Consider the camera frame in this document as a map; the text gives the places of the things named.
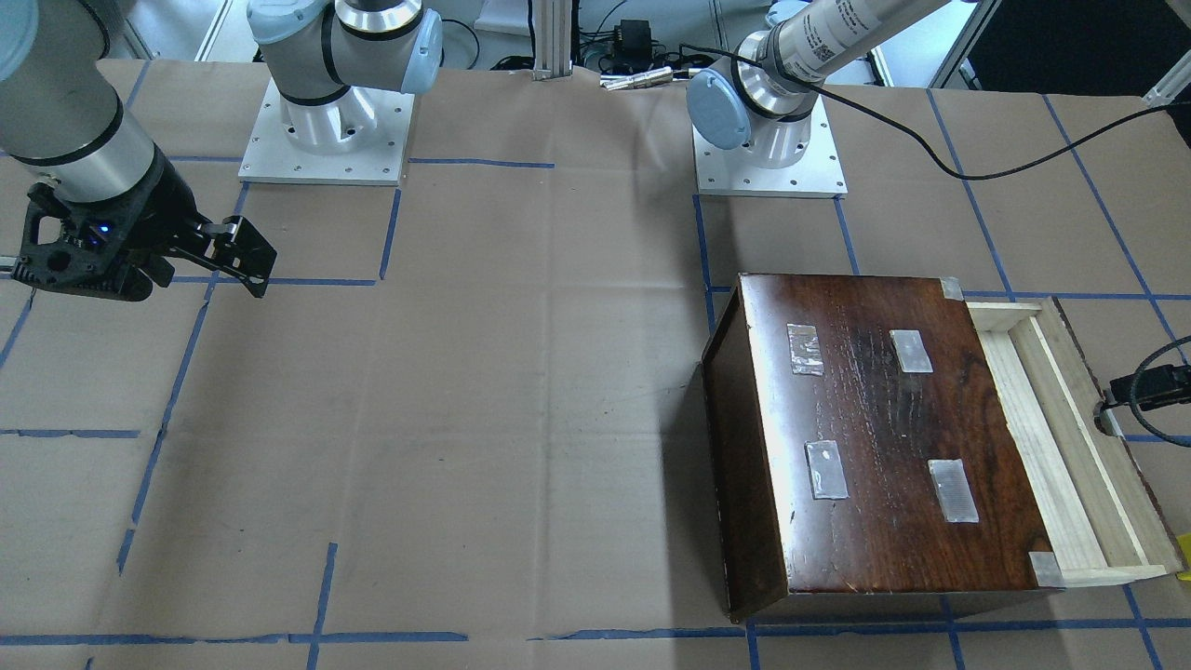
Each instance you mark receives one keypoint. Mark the aluminium frame post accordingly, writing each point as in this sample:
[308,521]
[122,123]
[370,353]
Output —
[553,32]

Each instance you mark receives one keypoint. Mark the black power adapter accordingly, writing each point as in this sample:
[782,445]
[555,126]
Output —
[632,40]

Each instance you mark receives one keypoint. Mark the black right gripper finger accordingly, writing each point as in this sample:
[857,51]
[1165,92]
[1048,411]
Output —
[250,266]
[233,231]

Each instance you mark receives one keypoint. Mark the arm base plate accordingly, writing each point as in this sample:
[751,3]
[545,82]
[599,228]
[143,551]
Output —
[358,139]
[798,160]

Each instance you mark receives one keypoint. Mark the yellow block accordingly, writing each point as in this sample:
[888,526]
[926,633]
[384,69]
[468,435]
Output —
[1184,545]

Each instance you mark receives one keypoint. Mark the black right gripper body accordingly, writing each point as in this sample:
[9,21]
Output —
[164,207]

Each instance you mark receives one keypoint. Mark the dark wooden drawer cabinet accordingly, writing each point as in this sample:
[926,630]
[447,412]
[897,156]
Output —
[863,464]

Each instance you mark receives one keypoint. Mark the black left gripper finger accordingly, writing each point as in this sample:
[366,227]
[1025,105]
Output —
[1163,382]
[1149,402]

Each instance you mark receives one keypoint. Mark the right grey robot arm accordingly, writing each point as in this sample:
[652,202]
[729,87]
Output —
[65,123]

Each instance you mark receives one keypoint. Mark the light wooden drawer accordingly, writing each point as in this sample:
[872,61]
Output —
[1103,523]

